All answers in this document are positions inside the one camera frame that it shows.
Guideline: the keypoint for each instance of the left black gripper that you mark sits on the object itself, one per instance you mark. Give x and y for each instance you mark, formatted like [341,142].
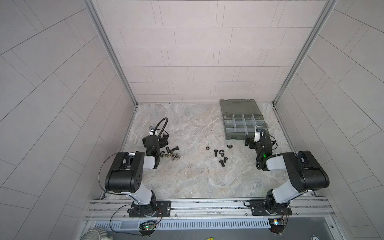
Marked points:
[162,142]

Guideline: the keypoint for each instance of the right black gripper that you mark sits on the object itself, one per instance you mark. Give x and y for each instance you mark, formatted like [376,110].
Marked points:
[252,142]

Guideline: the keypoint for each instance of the grey compartment organizer box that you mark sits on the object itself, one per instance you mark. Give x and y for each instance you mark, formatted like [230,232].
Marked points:
[242,119]

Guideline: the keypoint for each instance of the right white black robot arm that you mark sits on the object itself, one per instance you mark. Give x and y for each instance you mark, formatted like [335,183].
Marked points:
[304,172]

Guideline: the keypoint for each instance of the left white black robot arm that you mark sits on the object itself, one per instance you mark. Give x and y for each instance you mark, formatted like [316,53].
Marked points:
[126,171]

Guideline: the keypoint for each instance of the silver nuts pile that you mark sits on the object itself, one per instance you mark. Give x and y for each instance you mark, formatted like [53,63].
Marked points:
[173,156]

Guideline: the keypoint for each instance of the right controller board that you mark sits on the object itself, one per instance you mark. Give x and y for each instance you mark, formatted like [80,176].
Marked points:
[277,226]

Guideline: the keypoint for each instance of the controller board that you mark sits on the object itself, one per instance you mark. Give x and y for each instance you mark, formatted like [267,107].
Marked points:
[147,228]
[277,226]

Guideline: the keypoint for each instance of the left controller board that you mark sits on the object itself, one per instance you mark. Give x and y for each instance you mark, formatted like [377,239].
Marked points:
[147,228]

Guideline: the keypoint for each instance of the white fan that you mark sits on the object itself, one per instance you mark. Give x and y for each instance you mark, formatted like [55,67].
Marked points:
[96,234]

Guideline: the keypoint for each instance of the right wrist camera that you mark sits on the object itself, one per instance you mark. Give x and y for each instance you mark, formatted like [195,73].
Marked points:
[257,134]

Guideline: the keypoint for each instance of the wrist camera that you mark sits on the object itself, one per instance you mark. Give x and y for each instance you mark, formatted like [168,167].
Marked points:
[152,130]
[257,134]

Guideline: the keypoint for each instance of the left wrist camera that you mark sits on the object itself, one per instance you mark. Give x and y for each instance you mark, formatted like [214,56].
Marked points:
[152,130]

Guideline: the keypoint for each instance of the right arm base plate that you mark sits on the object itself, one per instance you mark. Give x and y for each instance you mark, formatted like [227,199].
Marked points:
[268,208]

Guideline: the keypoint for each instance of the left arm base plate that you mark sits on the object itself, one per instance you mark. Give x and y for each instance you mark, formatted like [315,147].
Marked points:
[158,209]

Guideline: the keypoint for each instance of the aluminium rail frame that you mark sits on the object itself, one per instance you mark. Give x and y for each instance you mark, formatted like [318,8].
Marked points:
[230,208]

